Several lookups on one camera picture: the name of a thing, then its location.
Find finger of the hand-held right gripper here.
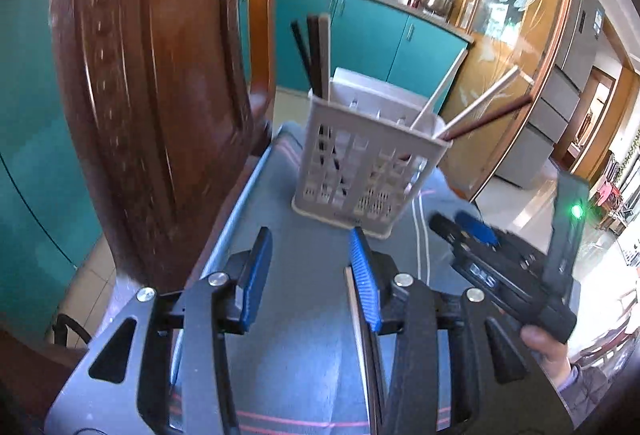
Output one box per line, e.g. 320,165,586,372
454,210,502,247
429,212,468,250

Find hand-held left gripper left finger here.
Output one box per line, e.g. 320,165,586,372
45,226,274,435

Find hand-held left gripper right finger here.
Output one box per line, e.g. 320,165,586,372
347,226,577,435

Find white chopstick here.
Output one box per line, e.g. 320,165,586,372
433,66,521,140
344,266,375,435
410,49,467,130

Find grey plastic utensil holder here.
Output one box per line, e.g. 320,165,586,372
291,66,454,241

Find reddish brown chopstick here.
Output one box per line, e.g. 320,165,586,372
442,96,533,142

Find dark brown chopstick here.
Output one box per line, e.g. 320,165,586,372
306,15,325,97

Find person's right forearm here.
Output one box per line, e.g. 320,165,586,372
556,359,613,418

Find person's right hand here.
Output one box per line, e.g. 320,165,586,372
519,324,572,387

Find blue striped cloth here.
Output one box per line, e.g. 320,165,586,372
169,122,582,435

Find wooden armchair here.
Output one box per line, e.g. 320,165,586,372
594,154,632,230

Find grey refrigerator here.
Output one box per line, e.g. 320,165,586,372
494,0,607,191

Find teal base cabinets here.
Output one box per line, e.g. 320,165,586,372
274,0,472,117

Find painted glass sliding door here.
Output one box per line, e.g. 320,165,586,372
440,0,578,202

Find carved wooden chair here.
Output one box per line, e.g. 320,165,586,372
0,0,281,435

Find teal side cabinets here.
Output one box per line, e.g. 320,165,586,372
0,0,103,332

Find black cable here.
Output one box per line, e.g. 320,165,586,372
51,313,93,347

